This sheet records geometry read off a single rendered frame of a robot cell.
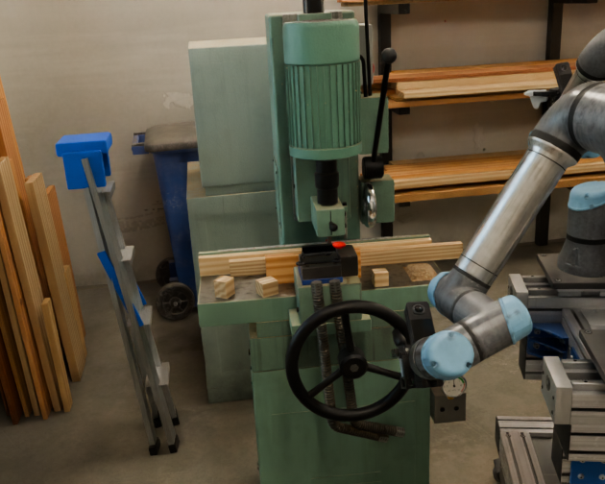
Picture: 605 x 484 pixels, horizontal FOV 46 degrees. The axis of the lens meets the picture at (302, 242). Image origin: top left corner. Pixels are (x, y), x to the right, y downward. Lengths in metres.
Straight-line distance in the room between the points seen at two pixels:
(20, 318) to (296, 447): 1.43
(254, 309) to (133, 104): 2.55
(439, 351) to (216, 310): 0.68
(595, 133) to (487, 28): 3.16
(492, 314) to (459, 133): 3.22
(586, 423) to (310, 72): 0.96
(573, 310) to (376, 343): 0.59
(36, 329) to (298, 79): 1.73
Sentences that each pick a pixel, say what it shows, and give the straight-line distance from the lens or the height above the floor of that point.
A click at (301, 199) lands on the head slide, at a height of 1.06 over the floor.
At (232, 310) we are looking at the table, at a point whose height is 0.88.
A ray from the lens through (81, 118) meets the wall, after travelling 4.12.
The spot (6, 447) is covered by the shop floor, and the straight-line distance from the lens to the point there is 3.03.
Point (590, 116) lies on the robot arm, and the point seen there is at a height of 1.35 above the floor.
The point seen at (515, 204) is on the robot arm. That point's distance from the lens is 1.30.
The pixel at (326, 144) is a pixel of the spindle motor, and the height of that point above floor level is 1.24.
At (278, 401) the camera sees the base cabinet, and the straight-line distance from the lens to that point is 1.79.
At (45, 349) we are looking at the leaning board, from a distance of 3.04.
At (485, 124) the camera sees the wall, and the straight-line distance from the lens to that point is 4.43.
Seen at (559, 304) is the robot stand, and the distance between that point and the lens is 2.06.
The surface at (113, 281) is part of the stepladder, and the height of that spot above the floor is 0.68.
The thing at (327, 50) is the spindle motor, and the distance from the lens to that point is 1.62.
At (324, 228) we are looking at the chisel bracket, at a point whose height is 1.02.
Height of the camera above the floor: 1.56
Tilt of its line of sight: 19 degrees down
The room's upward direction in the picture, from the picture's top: 3 degrees counter-clockwise
